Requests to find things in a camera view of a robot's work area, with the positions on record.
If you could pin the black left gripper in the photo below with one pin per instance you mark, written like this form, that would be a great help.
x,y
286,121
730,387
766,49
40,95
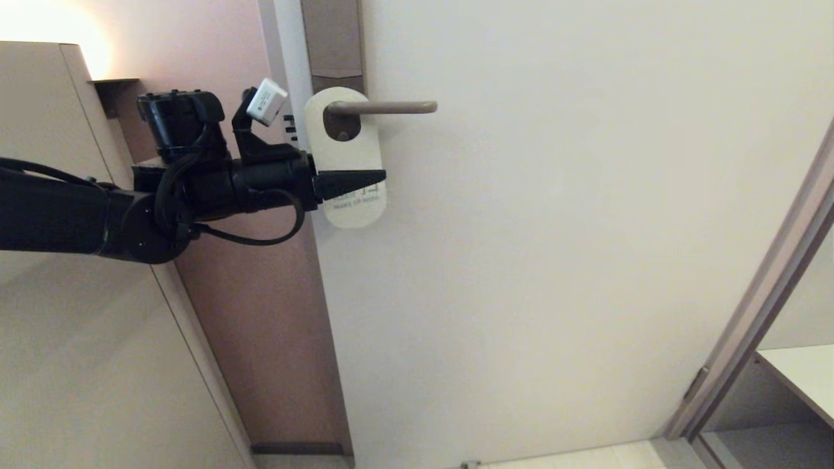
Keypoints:
x,y
273,185

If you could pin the white and blue door hanger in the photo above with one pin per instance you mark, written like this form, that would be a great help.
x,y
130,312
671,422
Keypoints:
x,y
345,153

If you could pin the white room door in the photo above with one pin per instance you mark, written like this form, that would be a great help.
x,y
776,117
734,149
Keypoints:
x,y
521,260

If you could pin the brown metal lock plate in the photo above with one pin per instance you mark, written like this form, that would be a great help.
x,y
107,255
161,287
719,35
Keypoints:
x,y
332,39

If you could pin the white closet shelf board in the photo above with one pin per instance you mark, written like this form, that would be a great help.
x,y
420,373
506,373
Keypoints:
x,y
805,374

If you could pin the black left camera mount bracket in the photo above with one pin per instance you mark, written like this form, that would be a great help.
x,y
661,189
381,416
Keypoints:
x,y
260,150

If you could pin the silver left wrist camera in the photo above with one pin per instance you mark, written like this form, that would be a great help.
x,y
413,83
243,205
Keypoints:
x,y
267,102

